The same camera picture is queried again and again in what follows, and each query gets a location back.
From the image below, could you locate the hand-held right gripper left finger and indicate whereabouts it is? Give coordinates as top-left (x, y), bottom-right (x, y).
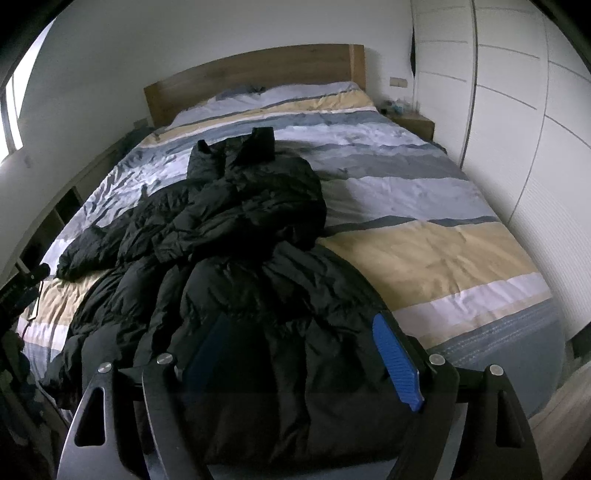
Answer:
top-left (55, 313), bottom-right (232, 480)

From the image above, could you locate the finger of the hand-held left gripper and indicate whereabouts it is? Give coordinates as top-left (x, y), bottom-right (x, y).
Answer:
top-left (17, 262), bottom-right (51, 284)

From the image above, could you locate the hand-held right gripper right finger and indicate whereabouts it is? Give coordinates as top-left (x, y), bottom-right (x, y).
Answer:
top-left (372, 311), bottom-right (544, 480)

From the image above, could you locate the black puffer jacket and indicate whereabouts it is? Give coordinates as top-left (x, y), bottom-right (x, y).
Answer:
top-left (41, 127), bottom-right (419, 467)

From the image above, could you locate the white open shelf unit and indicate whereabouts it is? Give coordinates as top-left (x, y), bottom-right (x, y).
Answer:
top-left (17, 147), bottom-right (122, 278)

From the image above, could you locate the person's camouflage clothing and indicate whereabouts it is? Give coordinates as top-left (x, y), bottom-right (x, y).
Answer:
top-left (0, 325), bottom-right (70, 480)

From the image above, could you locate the window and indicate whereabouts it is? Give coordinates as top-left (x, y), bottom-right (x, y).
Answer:
top-left (0, 41), bottom-right (49, 163)

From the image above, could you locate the wooden nightstand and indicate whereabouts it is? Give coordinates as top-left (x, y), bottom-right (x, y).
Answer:
top-left (392, 113), bottom-right (436, 142)

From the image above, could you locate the white wardrobe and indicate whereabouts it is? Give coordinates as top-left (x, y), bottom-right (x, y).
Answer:
top-left (410, 0), bottom-right (591, 344)

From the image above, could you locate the grey-blue pillow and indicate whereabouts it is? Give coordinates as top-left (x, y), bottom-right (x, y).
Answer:
top-left (215, 85), bottom-right (266, 101)

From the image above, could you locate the wooden headboard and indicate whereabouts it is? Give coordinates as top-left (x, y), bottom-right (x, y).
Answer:
top-left (143, 44), bottom-right (366, 127)

